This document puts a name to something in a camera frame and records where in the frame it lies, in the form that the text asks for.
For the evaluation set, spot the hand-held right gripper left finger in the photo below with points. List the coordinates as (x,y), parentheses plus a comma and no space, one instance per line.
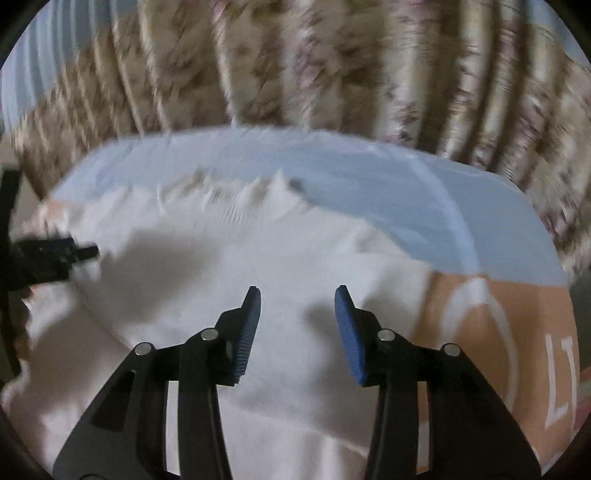
(247,330)

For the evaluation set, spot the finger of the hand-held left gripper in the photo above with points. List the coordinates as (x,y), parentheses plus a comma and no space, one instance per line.
(55,254)

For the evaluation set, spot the white knit garment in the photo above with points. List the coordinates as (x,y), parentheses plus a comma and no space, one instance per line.
(194,295)

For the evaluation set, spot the blue and orange printed bedsheet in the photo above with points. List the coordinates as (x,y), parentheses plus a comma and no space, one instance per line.
(415,217)

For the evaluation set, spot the floral curtain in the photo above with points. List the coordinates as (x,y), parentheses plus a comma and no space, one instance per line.
(351,69)

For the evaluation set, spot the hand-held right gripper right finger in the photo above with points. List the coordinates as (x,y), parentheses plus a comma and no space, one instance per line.
(347,332)

